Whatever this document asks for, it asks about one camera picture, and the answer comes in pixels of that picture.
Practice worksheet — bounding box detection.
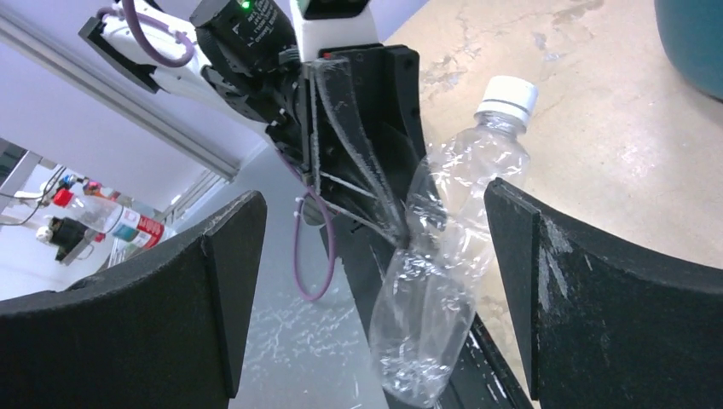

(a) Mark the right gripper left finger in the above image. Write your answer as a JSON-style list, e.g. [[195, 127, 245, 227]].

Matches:
[[1, 191, 267, 408]]

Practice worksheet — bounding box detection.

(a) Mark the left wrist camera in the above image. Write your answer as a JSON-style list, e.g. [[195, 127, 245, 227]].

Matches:
[[290, 1, 380, 63]]

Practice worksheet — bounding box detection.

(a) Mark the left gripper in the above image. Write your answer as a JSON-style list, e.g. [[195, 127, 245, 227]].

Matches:
[[270, 44, 426, 243]]

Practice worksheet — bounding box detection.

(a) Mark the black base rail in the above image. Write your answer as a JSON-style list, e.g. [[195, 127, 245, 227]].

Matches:
[[324, 216, 532, 408]]

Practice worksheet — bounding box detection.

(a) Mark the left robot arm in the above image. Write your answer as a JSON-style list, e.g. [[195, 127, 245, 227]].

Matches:
[[78, 1, 425, 247]]

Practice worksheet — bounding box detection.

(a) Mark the teal plastic bin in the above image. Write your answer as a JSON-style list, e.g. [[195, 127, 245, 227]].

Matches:
[[654, 0, 722, 100]]

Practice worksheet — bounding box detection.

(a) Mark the clear bottle white cap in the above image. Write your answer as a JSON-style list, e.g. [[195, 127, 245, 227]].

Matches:
[[367, 74, 540, 409]]

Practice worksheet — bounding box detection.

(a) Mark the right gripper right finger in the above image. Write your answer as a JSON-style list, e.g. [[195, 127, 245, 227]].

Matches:
[[484, 180, 722, 408]]

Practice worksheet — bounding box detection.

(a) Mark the red labelled bottle in background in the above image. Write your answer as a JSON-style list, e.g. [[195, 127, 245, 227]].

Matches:
[[52, 189, 174, 250]]

